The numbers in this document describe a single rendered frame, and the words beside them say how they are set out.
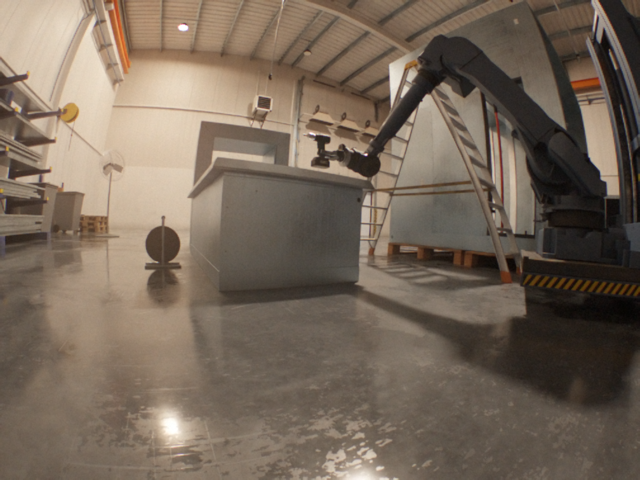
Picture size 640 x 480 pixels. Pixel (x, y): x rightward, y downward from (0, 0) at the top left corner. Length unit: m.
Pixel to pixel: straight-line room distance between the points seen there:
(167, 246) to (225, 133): 1.84
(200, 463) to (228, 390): 0.21
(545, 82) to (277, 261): 3.08
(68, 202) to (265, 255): 6.43
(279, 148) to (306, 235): 2.22
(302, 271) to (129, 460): 1.28
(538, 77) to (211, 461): 3.50
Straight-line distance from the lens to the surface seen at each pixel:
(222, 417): 0.52
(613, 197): 7.39
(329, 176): 1.55
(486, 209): 2.34
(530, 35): 3.68
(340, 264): 1.64
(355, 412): 0.54
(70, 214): 7.35
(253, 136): 3.51
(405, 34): 11.77
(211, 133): 3.42
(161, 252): 2.07
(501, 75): 1.78
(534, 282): 1.37
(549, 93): 3.24
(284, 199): 1.43
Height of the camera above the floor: 0.34
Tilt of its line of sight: 3 degrees down
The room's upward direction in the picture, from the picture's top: 3 degrees clockwise
